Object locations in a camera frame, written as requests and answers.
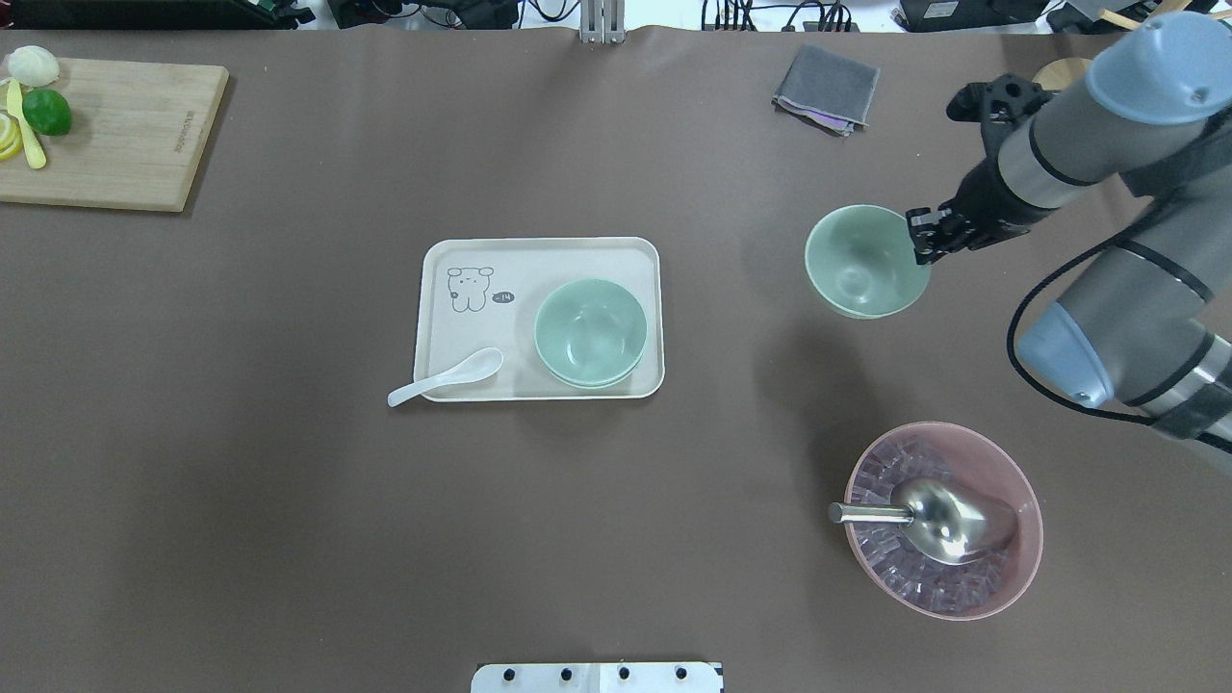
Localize grey folded cloth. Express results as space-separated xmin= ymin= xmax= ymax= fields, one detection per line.
xmin=772 ymin=44 xmax=882 ymax=137

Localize yellow plastic knife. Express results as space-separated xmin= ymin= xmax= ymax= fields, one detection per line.
xmin=6 ymin=78 xmax=47 ymax=170

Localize wooden mug tree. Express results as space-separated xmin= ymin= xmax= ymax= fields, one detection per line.
xmin=1031 ymin=1 xmax=1230 ymax=91

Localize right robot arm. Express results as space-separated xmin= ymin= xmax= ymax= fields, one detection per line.
xmin=906 ymin=12 xmax=1231 ymax=474

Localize lemon slice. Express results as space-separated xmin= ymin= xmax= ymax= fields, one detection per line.
xmin=0 ymin=111 xmax=23 ymax=162

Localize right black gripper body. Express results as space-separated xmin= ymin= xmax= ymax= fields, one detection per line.
xmin=938 ymin=74 xmax=1052 ymax=253

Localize white garlic bulb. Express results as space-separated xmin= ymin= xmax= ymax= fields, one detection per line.
xmin=2 ymin=44 xmax=62 ymax=88

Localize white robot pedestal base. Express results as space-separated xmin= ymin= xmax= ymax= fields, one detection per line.
xmin=469 ymin=661 xmax=726 ymax=692

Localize cream rabbit tray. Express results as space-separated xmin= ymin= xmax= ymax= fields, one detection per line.
xmin=413 ymin=237 xmax=665 ymax=402

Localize pink bowl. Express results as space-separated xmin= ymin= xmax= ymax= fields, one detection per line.
xmin=843 ymin=422 xmax=1044 ymax=621

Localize ice cubes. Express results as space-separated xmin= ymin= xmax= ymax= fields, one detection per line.
xmin=851 ymin=437 xmax=1007 ymax=615

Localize metal ice scoop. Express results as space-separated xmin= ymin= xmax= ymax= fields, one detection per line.
xmin=828 ymin=477 xmax=1019 ymax=565

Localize wooden cutting board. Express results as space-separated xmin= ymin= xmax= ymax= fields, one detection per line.
xmin=1 ymin=57 xmax=230 ymax=215

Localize green lime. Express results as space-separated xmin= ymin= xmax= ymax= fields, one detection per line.
xmin=22 ymin=88 xmax=73 ymax=137

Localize white ceramic spoon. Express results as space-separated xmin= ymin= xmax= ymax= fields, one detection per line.
xmin=386 ymin=347 xmax=504 ymax=408

